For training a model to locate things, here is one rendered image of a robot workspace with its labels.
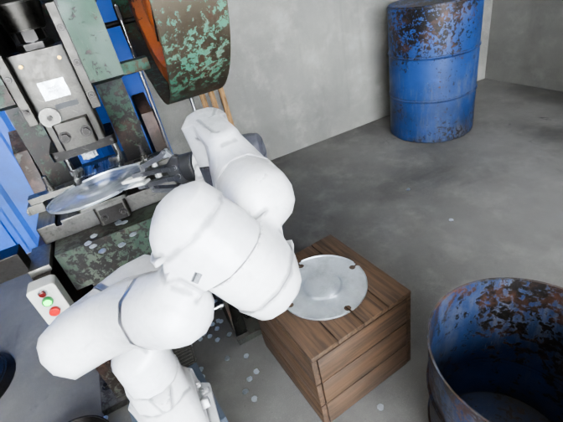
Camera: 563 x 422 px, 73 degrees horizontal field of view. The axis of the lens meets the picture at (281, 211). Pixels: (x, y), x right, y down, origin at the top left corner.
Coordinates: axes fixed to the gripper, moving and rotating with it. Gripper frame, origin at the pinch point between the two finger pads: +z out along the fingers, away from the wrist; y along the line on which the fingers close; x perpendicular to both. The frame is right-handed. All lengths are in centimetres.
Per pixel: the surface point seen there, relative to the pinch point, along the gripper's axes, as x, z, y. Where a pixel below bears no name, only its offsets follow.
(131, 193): -15.2, 17.1, -8.1
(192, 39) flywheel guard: -13.1, -25.6, 27.5
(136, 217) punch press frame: -10.7, 16.3, -14.8
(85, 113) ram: -16.1, 18.1, 19.7
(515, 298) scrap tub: -3, -89, -57
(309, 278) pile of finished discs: -15, -32, -52
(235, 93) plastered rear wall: -168, 33, -7
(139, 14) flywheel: -59, 12, 43
